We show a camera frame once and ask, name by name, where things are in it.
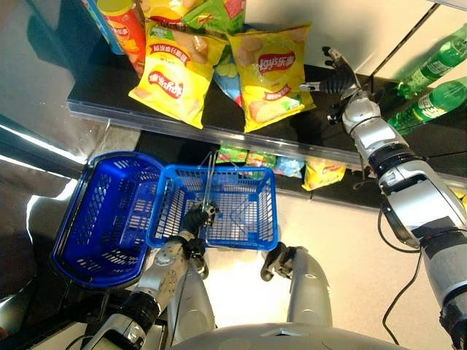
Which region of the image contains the light blue chips bag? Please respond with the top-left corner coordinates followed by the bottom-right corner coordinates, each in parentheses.
top-left (212, 54), bottom-right (244, 109)

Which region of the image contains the black shelf board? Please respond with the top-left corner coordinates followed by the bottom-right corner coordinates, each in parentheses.
top-left (66, 21), bottom-right (467, 183)

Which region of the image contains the blue chips can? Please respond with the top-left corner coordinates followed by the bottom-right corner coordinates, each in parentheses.
top-left (81, 0), bottom-right (126, 56)

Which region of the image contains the small green snack bag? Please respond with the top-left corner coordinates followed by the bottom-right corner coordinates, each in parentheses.
top-left (215, 144), bottom-right (250, 165)

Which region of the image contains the large blue shopping basket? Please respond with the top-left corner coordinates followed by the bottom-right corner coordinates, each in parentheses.
top-left (50, 150), bottom-right (166, 291)

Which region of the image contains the small light blue snack bag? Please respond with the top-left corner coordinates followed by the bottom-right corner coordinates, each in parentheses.
top-left (273, 155), bottom-right (306, 179)

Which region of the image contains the red Lay's chips can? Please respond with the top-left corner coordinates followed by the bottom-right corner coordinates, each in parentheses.
top-left (95, 0), bottom-right (147, 79)

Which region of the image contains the green soda bottle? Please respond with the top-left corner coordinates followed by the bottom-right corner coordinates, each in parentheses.
top-left (395, 23), bottom-right (467, 100)
top-left (386, 75), bottom-right (467, 136)

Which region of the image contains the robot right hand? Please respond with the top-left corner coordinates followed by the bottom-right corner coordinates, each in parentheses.
top-left (298, 45), bottom-right (362, 98)

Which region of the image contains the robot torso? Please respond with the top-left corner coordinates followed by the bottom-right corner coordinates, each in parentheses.
top-left (174, 322), bottom-right (402, 350)

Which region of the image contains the yellow Lay's chips bag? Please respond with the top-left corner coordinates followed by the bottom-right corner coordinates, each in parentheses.
top-left (128, 20), bottom-right (230, 130)
top-left (225, 23), bottom-right (317, 134)

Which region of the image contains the green chips bag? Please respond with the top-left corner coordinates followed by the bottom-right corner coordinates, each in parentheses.
top-left (181, 0), bottom-right (247, 36)

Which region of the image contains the black cable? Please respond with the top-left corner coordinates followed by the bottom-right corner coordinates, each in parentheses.
top-left (377, 206), bottom-right (425, 345)

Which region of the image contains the small yellow chips bag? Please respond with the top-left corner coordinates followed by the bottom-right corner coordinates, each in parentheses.
top-left (301, 159), bottom-right (347, 193)

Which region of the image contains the small blue shopping basket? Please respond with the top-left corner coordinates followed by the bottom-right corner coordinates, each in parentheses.
top-left (145, 151), bottom-right (280, 252)

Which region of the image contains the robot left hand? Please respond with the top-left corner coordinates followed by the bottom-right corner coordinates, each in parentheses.
top-left (180, 202), bottom-right (222, 240)

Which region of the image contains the small colourful snack bag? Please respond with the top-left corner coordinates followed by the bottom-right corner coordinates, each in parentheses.
top-left (244, 150), bottom-right (279, 171)

